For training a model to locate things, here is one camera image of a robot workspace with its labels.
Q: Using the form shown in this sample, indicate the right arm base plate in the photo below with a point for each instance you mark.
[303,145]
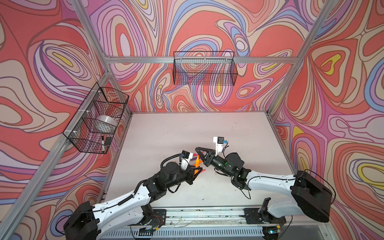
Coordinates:
[261,216]

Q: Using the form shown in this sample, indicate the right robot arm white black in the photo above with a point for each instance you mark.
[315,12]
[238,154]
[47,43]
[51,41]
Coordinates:
[302,194]

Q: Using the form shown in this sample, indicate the black wire basket wall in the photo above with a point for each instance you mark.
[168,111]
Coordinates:
[100,114]
[204,68]

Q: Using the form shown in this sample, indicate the aluminium front rail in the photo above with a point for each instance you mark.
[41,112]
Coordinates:
[189,217]

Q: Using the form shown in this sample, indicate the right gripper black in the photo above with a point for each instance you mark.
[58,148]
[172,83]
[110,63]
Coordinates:
[209,157]

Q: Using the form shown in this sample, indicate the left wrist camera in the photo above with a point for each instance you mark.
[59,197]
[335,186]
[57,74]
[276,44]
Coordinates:
[185,159]

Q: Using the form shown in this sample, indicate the black wire basket back wall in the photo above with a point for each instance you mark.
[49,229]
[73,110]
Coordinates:
[204,68]

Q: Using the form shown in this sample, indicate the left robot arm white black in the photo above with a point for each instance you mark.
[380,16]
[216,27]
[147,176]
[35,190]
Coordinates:
[92,222]

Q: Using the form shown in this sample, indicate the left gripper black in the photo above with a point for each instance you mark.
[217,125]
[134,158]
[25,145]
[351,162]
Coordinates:
[189,173]

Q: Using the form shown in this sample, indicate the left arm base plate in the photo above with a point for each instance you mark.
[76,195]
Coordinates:
[156,218]

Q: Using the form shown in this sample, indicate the black marker in basket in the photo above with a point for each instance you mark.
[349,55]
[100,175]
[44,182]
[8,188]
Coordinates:
[103,144]

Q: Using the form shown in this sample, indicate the orange highlighter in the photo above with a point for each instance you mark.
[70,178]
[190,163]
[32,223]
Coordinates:
[197,164]

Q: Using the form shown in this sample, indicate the white tape roll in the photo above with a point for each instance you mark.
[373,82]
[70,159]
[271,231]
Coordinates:
[105,121]

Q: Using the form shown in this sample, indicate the black wire basket left wall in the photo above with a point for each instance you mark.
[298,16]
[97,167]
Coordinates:
[100,114]

